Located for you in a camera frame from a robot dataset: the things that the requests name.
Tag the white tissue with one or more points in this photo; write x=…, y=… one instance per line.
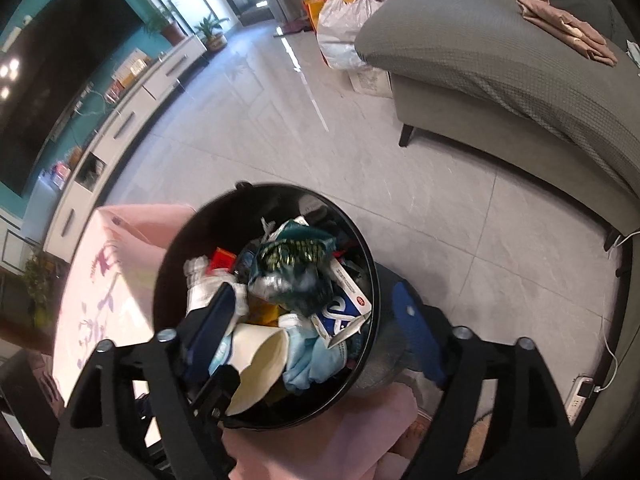
x=200, y=285

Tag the pink printed tablecloth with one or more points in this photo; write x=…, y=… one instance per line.
x=125, y=260

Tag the dark green packet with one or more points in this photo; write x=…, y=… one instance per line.
x=290, y=260

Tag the grey sofa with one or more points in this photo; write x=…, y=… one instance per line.
x=475, y=60

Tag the red box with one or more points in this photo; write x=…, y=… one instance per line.
x=222, y=259

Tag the pink garment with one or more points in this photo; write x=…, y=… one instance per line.
x=565, y=30

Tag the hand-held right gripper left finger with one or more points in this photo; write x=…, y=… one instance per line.
x=215, y=320

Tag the small potted plant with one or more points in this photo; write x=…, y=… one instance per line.
x=212, y=30

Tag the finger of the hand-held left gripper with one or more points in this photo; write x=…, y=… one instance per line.
x=220, y=385

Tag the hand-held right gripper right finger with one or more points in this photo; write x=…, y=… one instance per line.
x=415, y=330

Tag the yellow and white box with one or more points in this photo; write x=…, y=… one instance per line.
x=132, y=65

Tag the white plastic carrier bag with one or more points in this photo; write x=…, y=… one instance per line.
x=345, y=25

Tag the black trash bin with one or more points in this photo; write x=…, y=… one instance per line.
x=200, y=230

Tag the white television cabinet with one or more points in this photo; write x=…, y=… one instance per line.
x=150, y=85

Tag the bushy potted plant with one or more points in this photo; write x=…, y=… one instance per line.
x=40, y=280

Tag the blue face mask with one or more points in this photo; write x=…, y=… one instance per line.
x=295, y=345

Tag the blue storage bin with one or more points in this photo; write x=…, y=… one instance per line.
x=42, y=190

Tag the black television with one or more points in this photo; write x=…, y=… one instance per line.
x=50, y=85

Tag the tall potted plant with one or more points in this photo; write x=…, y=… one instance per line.
x=160, y=22

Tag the white toothpaste box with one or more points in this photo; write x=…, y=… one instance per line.
x=345, y=300

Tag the white power strip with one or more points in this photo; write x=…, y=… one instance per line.
x=580, y=395

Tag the white paper cup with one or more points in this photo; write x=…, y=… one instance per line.
x=255, y=365

